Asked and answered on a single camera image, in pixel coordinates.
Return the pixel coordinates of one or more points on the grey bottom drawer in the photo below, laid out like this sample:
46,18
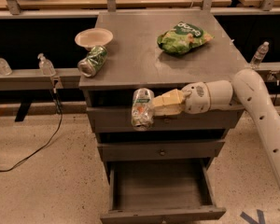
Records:
160,192

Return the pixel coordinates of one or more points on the green chip bag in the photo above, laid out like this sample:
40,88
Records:
183,38

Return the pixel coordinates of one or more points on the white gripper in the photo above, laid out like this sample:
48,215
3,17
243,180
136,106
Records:
195,97

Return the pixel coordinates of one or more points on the white paper bowl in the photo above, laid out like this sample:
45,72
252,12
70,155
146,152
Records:
93,37

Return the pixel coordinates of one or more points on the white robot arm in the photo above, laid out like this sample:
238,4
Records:
246,90

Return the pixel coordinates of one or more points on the grey metal rail shelf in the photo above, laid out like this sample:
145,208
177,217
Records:
32,79

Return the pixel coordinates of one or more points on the grey middle drawer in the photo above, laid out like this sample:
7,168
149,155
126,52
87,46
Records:
161,150

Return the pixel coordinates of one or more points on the grey drawer cabinet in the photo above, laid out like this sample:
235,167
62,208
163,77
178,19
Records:
135,61

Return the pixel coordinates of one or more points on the white green 7up can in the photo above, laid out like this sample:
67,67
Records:
142,109

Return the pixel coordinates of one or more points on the grey drawer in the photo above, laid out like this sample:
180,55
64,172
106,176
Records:
161,150
160,192
118,119

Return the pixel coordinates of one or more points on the clear water bottle right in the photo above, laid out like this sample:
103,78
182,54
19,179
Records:
259,55

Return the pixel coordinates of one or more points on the grey top drawer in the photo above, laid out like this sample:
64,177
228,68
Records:
118,119

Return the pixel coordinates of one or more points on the clear bottle far left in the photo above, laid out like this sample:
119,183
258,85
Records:
5,69

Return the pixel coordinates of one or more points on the crushed green soda can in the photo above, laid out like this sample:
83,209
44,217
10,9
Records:
93,62

